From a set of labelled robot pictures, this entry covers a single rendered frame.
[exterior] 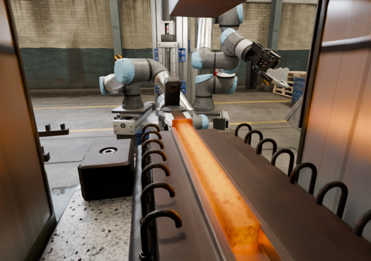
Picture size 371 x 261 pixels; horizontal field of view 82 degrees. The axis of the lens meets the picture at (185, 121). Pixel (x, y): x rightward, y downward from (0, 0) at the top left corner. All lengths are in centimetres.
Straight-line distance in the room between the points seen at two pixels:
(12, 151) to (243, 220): 25
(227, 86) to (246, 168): 107
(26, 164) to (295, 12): 904
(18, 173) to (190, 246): 21
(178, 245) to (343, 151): 26
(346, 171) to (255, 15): 814
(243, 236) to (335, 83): 25
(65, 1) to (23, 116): 780
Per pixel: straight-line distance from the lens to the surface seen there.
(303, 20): 930
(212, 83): 137
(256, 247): 23
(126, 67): 102
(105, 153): 43
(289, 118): 77
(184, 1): 28
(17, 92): 32
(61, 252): 35
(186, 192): 27
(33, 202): 35
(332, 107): 38
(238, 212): 23
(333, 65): 38
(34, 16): 835
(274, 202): 28
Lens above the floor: 115
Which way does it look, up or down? 17 degrees down
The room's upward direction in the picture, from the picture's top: straight up
